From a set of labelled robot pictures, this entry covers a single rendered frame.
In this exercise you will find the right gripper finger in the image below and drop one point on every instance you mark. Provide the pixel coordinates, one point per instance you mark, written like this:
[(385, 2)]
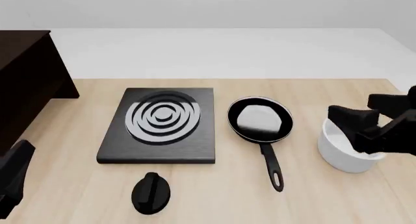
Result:
[(352, 123), (386, 103)]

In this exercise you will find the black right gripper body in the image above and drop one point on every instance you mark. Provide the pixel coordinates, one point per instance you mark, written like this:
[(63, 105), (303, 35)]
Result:
[(390, 136)]

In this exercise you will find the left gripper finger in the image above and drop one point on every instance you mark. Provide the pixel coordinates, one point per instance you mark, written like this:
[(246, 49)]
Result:
[(16, 170)]

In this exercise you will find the dark wooden cabinet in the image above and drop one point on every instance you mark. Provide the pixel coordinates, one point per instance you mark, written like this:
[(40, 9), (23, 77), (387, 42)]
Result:
[(29, 87)]

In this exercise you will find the black frying pan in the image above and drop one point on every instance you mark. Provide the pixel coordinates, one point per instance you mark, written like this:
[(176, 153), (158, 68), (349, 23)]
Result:
[(260, 136)]

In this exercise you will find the white round bowl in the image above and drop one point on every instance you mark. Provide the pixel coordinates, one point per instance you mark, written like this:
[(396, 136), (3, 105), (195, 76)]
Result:
[(339, 157)]

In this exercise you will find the round black stove knob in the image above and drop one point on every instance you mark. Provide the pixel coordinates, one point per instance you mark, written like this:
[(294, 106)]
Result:
[(150, 194)]

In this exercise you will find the flat black stove plate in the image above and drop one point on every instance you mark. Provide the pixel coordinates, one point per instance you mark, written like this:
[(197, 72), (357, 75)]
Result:
[(162, 148)]

